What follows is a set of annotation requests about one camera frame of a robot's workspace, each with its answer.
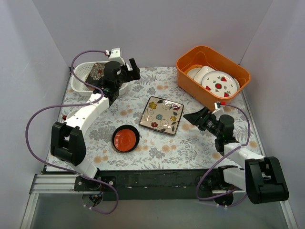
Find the white perforated plastic basket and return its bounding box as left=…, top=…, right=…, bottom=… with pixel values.
left=71, top=62, right=129, bottom=97

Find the white plate with strawberries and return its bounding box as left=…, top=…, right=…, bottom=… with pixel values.
left=201, top=71, right=239, bottom=98

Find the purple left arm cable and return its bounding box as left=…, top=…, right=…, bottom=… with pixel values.
left=25, top=49, right=119, bottom=214

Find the white round plate in bin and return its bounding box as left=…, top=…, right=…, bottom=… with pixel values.
left=187, top=67, right=201, bottom=79

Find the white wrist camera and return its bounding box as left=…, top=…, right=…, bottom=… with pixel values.
left=105, top=48, right=125, bottom=65
left=213, top=102, right=226, bottom=115

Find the black bowl with red interior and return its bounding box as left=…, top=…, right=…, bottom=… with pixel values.
left=112, top=125, right=140, bottom=153

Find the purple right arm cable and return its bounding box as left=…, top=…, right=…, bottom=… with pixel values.
left=195, top=103, right=251, bottom=207

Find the white square dish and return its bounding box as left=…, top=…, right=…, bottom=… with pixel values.
left=193, top=66, right=215, bottom=83

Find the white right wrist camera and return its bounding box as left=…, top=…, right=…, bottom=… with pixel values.
left=213, top=102, right=226, bottom=115

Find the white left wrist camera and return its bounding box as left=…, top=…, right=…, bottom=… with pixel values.
left=105, top=48, right=125, bottom=65

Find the cream square flower plate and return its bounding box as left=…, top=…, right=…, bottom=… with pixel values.
left=139, top=96, right=184, bottom=136

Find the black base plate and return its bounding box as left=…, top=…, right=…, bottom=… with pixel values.
left=74, top=169, right=235, bottom=201

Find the aluminium frame rail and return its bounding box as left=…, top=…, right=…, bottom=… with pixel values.
left=20, top=174, right=76, bottom=229

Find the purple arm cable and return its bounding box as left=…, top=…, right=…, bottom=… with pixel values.
left=25, top=49, right=119, bottom=214
left=195, top=103, right=251, bottom=207

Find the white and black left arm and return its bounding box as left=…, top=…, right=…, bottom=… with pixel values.
left=51, top=58, right=141, bottom=191

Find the orange plastic bin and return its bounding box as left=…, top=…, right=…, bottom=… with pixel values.
left=176, top=46, right=251, bottom=111

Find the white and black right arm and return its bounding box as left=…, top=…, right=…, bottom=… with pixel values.
left=184, top=107, right=289, bottom=204

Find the dark square patterned plate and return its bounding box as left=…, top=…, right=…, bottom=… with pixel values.
left=85, top=62, right=105, bottom=86

